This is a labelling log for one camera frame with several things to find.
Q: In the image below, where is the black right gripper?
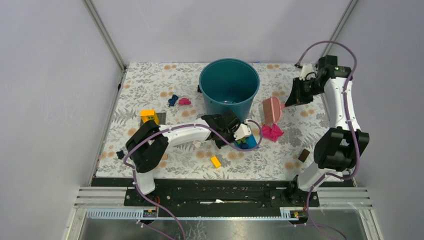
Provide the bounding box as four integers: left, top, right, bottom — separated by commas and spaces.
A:
285, 77, 325, 108

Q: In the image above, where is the pink hand brush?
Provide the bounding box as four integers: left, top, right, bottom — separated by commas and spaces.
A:
262, 96, 286, 125

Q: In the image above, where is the blue plastic dustpan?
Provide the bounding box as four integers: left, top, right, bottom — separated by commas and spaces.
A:
234, 135, 257, 149

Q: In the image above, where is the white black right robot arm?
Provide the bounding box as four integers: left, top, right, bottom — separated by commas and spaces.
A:
285, 55, 370, 206

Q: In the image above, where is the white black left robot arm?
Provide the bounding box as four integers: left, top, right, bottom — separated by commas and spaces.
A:
125, 110, 252, 206

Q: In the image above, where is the navy blue paper scrap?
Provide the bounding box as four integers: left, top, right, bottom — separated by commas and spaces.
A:
238, 142, 250, 150

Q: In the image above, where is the white crumpled paper scrap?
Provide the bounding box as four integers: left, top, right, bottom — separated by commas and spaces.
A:
193, 141, 202, 148

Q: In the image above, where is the teal plastic bucket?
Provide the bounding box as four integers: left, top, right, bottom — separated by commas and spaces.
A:
198, 58, 260, 121

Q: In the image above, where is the yellow rectangular block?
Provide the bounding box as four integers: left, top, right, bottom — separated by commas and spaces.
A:
210, 156, 222, 169

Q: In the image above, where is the magenta crumpled paper scrap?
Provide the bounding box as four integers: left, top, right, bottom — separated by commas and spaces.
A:
261, 123, 284, 142

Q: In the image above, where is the small pink paper scrap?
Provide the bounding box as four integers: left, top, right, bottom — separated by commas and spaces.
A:
178, 97, 191, 106

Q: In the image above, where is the dark blue paper scrap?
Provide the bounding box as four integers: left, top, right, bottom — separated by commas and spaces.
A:
168, 94, 179, 107

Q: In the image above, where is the dark brown wooden block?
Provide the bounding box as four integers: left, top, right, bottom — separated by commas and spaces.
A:
297, 148, 311, 163

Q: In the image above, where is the yellow toy brick house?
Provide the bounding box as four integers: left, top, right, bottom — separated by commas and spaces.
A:
140, 109, 160, 125

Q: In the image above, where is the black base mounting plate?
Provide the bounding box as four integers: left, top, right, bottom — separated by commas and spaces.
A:
124, 179, 320, 218

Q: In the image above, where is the black crumpled paper scrap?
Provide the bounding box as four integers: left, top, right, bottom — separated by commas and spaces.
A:
116, 150, 126, 160

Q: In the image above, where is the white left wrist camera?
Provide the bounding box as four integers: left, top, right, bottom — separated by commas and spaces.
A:
233, 123, 252, 141

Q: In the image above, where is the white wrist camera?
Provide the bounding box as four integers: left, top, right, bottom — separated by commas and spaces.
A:
233, 123, 252, 141
299, 64, 315, 81

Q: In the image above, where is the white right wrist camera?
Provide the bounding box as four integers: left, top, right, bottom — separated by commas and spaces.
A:
299, 64, 315, 81

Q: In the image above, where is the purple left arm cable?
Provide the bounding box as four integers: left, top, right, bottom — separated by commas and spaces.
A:
123, 119, 264, 240

